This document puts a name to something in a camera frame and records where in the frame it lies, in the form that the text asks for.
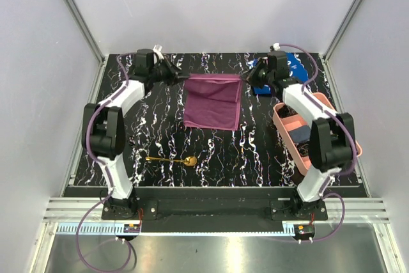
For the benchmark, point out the blue printed cloth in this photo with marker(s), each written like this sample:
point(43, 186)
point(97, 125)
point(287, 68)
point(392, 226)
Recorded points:
point(296, 69)

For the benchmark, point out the dark brown object in tray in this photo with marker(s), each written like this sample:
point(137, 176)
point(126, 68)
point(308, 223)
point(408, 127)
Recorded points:
point(286, 111)

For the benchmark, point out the right aluminium frame post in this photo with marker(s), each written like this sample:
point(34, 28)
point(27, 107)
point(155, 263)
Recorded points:
point(348, 18)

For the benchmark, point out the pink compartment tray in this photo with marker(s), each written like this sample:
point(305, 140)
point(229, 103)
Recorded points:
point(294, 132)

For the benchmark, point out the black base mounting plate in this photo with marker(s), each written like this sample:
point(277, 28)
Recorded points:
point(214, 209)

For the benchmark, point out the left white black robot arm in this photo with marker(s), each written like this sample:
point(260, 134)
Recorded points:
point(103, 126)

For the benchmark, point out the front aluminium rail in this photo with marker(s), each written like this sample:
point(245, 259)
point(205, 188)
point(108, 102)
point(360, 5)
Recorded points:
point(357, 210)

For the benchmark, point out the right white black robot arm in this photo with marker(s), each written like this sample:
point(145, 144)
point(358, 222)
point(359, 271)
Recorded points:
point(312, 188)

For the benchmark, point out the left aluminium frame post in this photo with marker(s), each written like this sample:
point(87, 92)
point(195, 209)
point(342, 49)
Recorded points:
point(84, 29)

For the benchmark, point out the gold spoon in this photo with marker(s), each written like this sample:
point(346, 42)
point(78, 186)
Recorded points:
point(188, 161)

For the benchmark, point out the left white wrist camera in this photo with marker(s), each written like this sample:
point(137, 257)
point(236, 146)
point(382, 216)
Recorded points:
point(157, 51)

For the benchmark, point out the magenta cloth napkin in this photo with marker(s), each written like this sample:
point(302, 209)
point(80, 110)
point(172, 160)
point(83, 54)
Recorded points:
point(213, 101)

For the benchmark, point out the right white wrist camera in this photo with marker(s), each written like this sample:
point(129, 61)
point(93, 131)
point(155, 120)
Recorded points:
point(275, 47)

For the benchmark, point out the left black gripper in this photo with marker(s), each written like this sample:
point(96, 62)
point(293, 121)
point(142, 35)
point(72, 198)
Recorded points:
point(173, 73)

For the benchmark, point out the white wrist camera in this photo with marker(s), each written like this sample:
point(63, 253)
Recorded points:
point(275, 47)
point(157, 51)

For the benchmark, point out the aluminium frame post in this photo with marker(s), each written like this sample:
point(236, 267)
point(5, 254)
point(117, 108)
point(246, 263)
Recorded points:
point(84, 29)
point(348, 18)

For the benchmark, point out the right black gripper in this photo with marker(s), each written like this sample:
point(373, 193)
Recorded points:
point(251, 78)

